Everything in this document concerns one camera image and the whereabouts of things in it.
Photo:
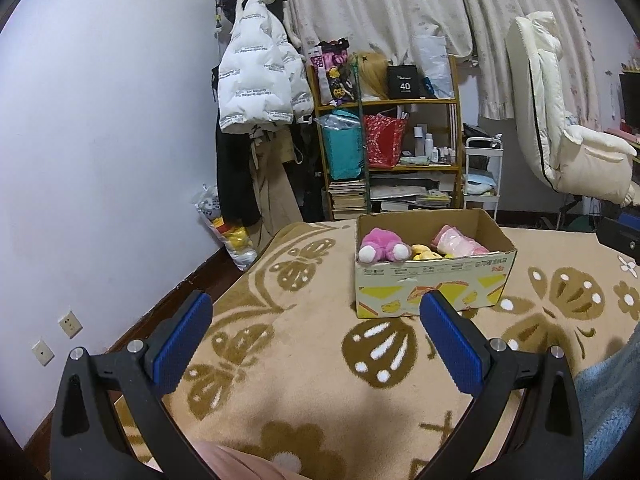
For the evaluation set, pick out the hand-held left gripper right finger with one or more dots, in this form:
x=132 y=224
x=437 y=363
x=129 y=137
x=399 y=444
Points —
x=450 y=347

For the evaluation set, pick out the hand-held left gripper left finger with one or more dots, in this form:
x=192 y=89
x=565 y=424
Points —
x=182 y=345

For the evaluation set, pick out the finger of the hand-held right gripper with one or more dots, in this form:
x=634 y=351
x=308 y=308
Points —
x=622 y=242

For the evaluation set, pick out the printed cardboard box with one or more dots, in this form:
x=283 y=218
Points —
x=400 y=280

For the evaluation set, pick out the yellow plush toy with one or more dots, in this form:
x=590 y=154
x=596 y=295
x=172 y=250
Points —
x=425 y=252

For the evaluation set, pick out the pink plush toy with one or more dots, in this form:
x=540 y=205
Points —
x=380 y=240

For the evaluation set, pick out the black chair base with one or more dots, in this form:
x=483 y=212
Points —
x=560 y=215

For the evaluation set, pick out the beige patterned rug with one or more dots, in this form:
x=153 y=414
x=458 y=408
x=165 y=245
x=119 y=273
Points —
x=300 y=320

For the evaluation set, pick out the plastic bag of toys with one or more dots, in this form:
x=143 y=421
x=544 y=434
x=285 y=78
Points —
x=225 y=230

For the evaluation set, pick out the person's leg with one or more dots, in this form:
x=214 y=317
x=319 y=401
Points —
x=235 y=462

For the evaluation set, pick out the black monitor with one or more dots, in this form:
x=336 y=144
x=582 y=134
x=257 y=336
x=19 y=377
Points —
x=630 y=102

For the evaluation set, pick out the blue fluffy blanket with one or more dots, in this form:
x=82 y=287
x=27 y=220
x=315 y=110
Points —
x=610 y=390

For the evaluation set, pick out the cream padded chair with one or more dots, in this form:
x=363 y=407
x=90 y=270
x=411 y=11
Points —
x=555 y=110

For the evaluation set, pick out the white trolley cart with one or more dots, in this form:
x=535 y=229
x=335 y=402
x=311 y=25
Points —
x=482 y=180

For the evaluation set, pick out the stack of papers and magazines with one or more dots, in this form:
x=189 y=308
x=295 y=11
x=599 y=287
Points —
x=410 y=192

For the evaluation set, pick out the black hanging garment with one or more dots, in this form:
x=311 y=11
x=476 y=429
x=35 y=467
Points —
x=235 y=180

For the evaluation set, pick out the beige hanging garment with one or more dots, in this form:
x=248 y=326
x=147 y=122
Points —
x=272 y=195

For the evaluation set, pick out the stack of books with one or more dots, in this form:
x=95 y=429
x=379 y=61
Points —
x=347 y=200

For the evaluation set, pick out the row of cosmetic bottles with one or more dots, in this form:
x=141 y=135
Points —
x=432 y=150

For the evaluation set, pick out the red bag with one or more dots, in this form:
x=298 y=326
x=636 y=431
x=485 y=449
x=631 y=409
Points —
x=382 y=142

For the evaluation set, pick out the teal bag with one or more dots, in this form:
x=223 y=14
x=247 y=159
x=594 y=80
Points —
x=342 y=150

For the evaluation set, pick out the wooden shelf unit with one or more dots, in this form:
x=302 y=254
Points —
x=400 y=103

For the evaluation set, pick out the clear plastic bag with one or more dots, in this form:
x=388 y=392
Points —
x=432 y=65

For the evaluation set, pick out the black box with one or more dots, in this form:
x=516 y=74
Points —
x=405 y=82

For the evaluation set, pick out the blond wig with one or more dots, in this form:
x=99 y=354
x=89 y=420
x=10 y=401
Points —
x=372 y=72

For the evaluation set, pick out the white puffer jacket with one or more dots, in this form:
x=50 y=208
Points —
x=260 y=70

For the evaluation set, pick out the colourful accessory package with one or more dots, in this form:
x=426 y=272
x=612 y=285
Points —
x=332 y=72

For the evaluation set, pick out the pale floral curtain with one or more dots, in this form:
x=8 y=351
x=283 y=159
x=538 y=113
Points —
x=375 y=5

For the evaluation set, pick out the wall socket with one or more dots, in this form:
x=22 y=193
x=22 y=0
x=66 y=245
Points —
x=42 y=354
x=70 y=324

